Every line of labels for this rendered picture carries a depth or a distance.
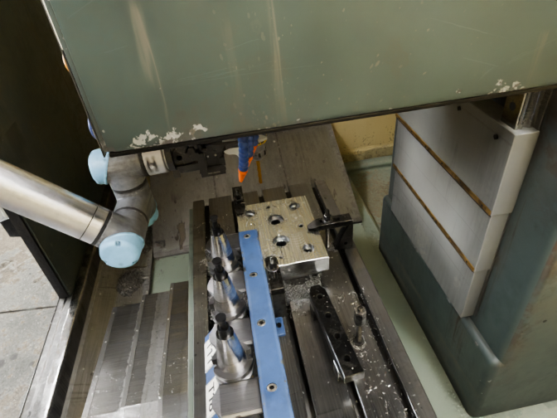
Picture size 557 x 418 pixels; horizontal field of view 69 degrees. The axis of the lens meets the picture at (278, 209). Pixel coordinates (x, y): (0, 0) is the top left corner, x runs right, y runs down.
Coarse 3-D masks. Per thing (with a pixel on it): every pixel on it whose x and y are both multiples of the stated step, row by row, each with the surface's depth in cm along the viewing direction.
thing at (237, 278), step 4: (232, 272) 77; (236, 272) 77; (240, 272) 77; (212, 276) 76; (232, 276) 76; (236, 276) 76; (240, 276) 76; (244, 276) 76; (212, 280) 76; (232, 280) 75; (236, 280) 75; (240, 280) 75; (244, 280) 75; (208, 284) 75; (212, 284) 75; (236, 284) 74; (240, 284) 74; (244, 284) 74; (208, 288) 74; (212, 288) 74; (236, 288) 74; (240, 288) 74; (244, 288) 73; (212, 292) 73; (244, 292) 73
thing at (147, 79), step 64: (64, 0) 39; (128, 0) 40; (192, 0) 41; (256, 0) 42; (320, 0) 43; (384, 0) 44; (448, 0) 45; (512, 0) 46; (128, 64) 44; (192, 64) 45; (256, 64) 46; (320, 64) 47; (384, 64) 48; (448, 64) 50; (512, 64) 51; (128, 128) 48; (192, 128) 49; (256, 128) 51
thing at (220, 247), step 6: (222, 234) 74; (216, 240) 74; (222, 240) 74; (216, 246) 75; (222, 246) 75; (228, 246) 76; (216, 252) 75; (222, 252) 75; (228, 252) 76; (222, 258) 76; (228, 258) 76; (234, 258) 78; (222, 264) 77; (228, 264) 77
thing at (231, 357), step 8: (232, 328) 58; (216, 336) 57; (232, 336) 57; (216, 344) 58; (224, 344) 57; (232, 344) 57; (240, 344) 60; (224, 352) 58; (232, 352) 58; (240, 352) 59; (224, 360) 58; (232, 360) 58; (240, 360) 59; (224, 368) 59; (232, 368) 59; (240, 368) 60
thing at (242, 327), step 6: (240, 318) 68; (246, 318) 68; (216, 324) 68; (234, 324) 67; (240, 324) 67; (246, 324) 67; (216, 330) 67; (234, 330) 66; (240, 330) 66; (246, 330) 66; (210, 336) 66; (240, 336) 66; (246, 336) 65; (252, 336) 65; (210, 342) 66; (246, 342) 65; (252, 342) 65
